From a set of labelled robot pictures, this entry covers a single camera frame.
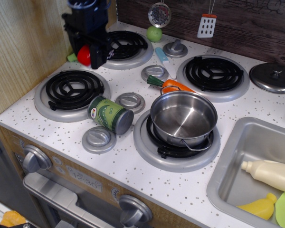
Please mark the silver stove knob back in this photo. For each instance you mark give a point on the silver stove knob back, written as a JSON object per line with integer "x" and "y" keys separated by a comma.
{"x": 175, "y": 49}

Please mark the right silver oven dial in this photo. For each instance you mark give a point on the right silver oven dial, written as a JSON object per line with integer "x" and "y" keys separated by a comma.
{"x": 134, "y": 212}

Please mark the orange toy carrot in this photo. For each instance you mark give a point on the orange toy carrot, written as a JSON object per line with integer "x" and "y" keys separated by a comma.
{"x": 168, "y": 85}

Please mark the silver stove knob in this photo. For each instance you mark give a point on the silver stove knob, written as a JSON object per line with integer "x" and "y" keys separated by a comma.
{"x": 98, "y": 140}
{"x": 156, "y": 71}
{"x": 131, "y": 101}
{"x": 175, "y": 49}

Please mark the black burner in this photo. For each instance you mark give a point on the black burner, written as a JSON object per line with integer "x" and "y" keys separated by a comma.
{"x": 219, "y": 79}
{"x": 65, "y": 96}
{"x": 131, "y": 50}
{"x": 168, "y": 157}

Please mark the orange toy object floor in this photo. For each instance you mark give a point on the orange toy object floor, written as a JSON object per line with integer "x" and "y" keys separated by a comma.
{"x": 12, "y": 218}

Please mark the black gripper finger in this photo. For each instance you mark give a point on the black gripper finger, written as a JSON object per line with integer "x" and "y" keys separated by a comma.
{"x": 75, "y": 39}
{"x": 100, "y": 52}

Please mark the front left black burner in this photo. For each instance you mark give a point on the front left black burner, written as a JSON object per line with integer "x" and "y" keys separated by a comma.
{"x": 65, "y": 96}

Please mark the red toy sushi piece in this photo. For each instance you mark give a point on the red toy sushi piece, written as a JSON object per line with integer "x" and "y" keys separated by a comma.
{"x": 83, "y": 56}

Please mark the hanging white toy spatula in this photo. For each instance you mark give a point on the hanging white toy spatula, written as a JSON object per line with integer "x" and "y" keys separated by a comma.
{"x": 207, "y": 22}

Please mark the green toy ball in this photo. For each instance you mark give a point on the green toy ball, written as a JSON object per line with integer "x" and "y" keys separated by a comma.
{"x": 154, "y": 34}

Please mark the yellow toy bottle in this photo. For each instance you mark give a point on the yellow toy bottle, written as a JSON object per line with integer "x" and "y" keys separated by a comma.
{"x": 262, "y": 208}

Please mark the back right black burner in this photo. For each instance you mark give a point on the back right black burner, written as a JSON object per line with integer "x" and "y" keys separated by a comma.
{"x": 219, "y": 79}

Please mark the silver stove knob front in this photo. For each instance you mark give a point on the silver stove knob front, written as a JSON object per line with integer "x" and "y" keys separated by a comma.
{"x": 98, "y": 140}

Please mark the blue handled toy knife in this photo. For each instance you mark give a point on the blue handled toy knife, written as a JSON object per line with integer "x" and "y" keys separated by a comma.
{"x": 165, "y": 61}

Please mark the oven clock display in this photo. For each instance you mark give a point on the oven clock display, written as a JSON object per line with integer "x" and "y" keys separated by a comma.
{"x": 85, "y": 179}

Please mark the silver oven dial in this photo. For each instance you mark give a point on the silver oven dial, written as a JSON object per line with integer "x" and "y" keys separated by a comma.
{"x": 35, "y": 159}
{"x": 134, "y": 212}

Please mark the cream toy sauce bottle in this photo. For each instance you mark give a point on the cream toy sauce bottle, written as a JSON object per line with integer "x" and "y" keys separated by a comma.
{"x": 271, "y": 173}

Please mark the hanging metal strainer spoon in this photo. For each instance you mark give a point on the hanging metal strainer spoon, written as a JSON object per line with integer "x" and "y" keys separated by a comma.
{"x": 159, "y": 14}

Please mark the small green toy piece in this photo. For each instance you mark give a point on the small green toy piece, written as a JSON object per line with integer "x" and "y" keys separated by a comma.
{"x": 72, "y": 57}

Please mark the silver toy sink basin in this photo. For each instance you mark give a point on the silver toy sink basin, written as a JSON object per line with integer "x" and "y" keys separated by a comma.
{"x": 229, "y": 187}

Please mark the front right black burner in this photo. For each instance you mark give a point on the front right black burner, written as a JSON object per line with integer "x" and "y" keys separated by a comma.
{"x": 168, "y": 157}

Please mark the back left black burner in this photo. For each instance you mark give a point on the back left black burner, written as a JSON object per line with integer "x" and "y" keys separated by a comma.
{"x": 131, "y": 50}

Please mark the silver stove knob middle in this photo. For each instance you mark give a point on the silver stove knob middle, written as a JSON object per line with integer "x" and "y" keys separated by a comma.
{"x": 156, "y": 71}

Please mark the silver stove knob centre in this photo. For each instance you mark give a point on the silver stove knob centre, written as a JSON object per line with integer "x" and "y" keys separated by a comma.
{"x": 131, "y": 101}

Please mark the green pea toy can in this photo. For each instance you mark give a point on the green pea toy can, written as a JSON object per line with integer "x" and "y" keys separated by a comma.
{"x": 110, "y": 115}

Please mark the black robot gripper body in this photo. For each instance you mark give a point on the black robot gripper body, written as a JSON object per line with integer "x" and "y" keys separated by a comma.
{"x": 88, "y": 18}

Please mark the left silver oven dial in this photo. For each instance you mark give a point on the left silver oven dial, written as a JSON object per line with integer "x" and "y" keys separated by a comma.
{"x": 35, "y": 159}

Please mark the metal pot lid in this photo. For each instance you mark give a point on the metal pot lid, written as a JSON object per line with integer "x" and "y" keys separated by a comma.
{"x": 269, "y": 77}

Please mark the silver oven door handle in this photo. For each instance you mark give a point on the silver oven door handle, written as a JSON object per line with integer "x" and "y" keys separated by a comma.
{"x": 62, "y": 199}

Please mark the stainless steel toy pan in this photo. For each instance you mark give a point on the stainless steel toy pan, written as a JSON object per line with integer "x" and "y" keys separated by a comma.
{"x": 184, "y": 119}

